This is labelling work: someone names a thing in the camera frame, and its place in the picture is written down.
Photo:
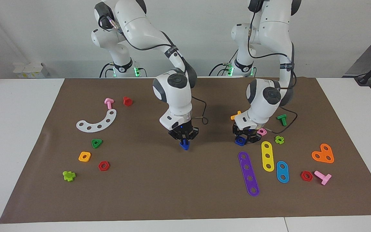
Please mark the green plastic screw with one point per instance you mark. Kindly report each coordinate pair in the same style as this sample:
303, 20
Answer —
282, 120

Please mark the lime green cross nut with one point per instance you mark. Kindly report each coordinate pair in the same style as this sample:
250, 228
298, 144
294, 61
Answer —
276, 140

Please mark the orange angled three-hole plate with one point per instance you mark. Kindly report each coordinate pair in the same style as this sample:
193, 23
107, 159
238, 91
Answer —
322, 158

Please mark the blue two-hole plate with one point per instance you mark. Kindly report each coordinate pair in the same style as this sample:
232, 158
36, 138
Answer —
282, 171

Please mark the white cardboard box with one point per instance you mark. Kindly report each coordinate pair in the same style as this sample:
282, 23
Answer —
31, 70

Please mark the yellow three-hole plate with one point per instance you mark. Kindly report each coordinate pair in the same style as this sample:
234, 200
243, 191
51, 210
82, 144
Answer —
267, 160

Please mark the orange square plastic nut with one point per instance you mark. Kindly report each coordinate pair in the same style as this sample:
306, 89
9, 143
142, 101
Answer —
81, 157

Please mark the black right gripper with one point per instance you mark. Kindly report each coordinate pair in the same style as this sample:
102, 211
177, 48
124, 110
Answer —
184, 131

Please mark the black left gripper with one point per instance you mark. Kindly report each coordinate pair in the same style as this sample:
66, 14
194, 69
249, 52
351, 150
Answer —
253, 133

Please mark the blue square plastic nut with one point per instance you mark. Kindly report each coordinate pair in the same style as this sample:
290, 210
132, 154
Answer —
239, 142

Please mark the white curved five-hole plate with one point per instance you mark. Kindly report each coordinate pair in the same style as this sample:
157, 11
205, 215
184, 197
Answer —
94, 126

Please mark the red hexagonal plastic nut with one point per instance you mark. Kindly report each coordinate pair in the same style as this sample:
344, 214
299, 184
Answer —
303, 176
100, 166

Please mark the red hexagonal plastic screw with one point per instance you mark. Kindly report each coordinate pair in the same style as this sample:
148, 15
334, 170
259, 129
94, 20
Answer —
127, 101

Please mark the pink square plastic nut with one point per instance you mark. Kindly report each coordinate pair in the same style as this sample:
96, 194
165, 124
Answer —
264, 133

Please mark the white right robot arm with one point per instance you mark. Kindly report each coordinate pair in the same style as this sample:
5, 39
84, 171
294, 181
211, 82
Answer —
175, 96

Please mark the pink plastic screw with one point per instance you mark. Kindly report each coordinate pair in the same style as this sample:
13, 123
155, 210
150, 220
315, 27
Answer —
109, 103
323, 177

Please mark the purple four-hole plate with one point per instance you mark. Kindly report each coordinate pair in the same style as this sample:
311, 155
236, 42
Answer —
249, 174

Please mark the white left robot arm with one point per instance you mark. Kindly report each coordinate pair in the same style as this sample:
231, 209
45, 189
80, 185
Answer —
262, 103

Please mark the brown table mat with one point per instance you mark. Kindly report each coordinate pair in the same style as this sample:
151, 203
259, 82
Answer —
140, 193

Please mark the green triangular plastic nut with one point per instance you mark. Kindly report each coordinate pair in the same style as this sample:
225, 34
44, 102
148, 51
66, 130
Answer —
93, 144

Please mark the orange plastic screw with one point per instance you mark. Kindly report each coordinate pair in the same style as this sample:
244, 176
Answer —
235, 116

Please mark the lime green cross screw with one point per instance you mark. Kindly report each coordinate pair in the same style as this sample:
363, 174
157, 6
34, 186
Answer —
68, 176

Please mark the blue triangular plastic screw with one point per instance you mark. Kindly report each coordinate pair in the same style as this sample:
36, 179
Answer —
185, 146

